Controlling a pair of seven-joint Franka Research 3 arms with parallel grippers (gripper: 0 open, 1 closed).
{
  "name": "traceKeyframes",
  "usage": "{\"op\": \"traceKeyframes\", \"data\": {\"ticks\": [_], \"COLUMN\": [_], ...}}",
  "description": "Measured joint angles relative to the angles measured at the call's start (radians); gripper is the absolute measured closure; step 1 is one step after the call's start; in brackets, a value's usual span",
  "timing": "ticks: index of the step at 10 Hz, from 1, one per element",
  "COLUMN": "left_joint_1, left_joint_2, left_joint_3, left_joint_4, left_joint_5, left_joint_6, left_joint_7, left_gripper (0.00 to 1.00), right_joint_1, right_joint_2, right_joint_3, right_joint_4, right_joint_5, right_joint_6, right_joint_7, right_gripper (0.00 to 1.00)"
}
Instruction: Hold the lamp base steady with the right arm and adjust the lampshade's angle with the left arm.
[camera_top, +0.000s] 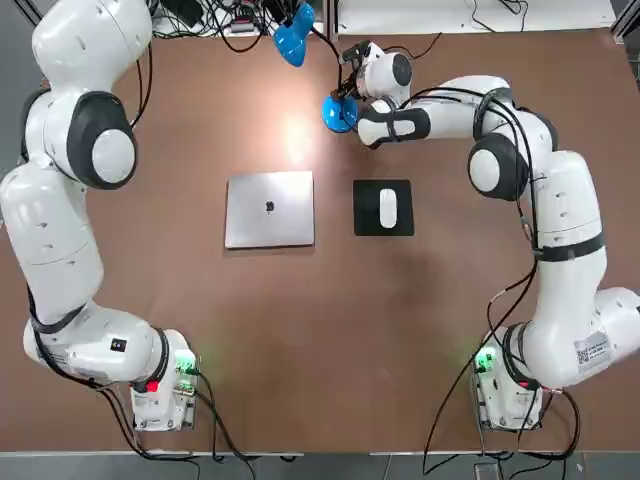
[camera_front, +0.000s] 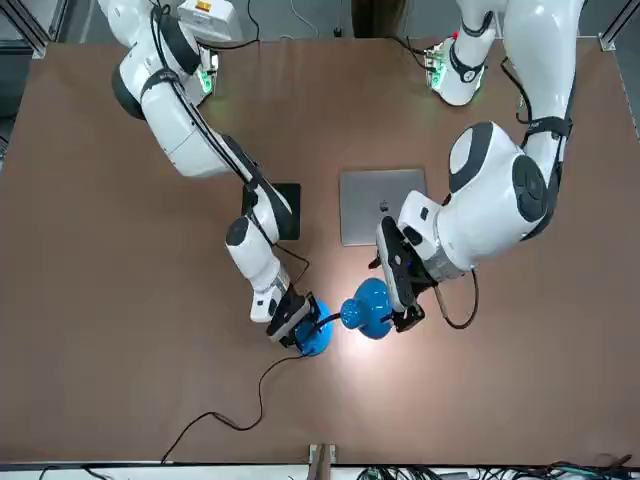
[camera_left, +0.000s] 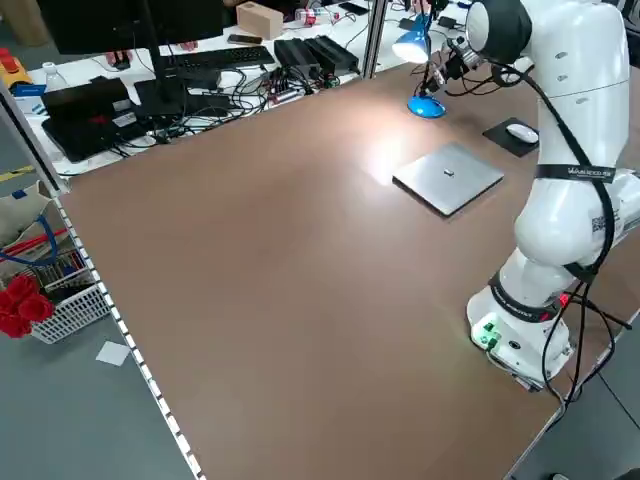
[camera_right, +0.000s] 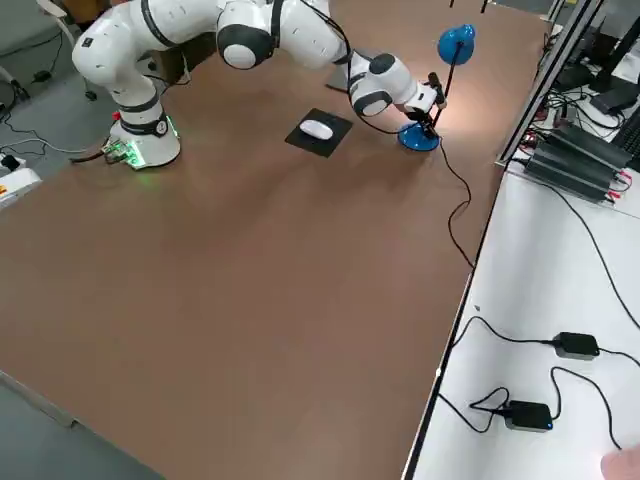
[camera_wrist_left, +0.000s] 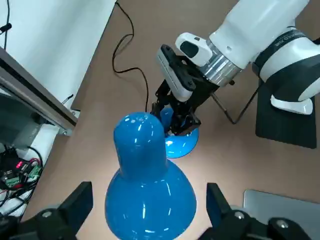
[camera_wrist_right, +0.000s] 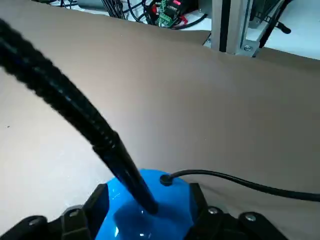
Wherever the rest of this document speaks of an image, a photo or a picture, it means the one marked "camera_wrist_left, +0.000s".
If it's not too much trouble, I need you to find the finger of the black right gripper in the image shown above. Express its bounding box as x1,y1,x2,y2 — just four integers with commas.
151,79,176,119
170,100,202,136

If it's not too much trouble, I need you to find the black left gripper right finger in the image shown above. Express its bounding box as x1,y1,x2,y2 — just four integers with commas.
197,182,313,240

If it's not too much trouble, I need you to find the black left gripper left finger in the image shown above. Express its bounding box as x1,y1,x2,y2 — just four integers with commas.
0,181,94,240

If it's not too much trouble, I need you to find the blue desk lamp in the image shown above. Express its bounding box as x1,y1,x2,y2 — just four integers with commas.
104,107,201,240

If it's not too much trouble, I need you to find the silver closed laptop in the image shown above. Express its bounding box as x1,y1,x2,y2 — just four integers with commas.
243,189,320,240

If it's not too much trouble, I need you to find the green electronics board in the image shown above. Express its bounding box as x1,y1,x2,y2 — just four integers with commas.
0,144,43,192

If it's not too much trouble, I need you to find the black mouse mat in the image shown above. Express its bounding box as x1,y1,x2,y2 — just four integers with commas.
255,77,317,150

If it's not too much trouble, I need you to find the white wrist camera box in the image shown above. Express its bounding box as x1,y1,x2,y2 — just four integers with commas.
156,44,201,102

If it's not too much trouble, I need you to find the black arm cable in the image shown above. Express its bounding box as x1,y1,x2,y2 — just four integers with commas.
211,79,261,125

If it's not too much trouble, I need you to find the black lamp cable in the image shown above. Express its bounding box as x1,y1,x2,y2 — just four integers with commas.
112,0,149,114

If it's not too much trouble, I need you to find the aluminium frame post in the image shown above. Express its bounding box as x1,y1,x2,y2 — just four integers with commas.
0,45,79,137

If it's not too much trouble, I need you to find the black hanging cable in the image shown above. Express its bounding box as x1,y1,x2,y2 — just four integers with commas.
0,0,13,49

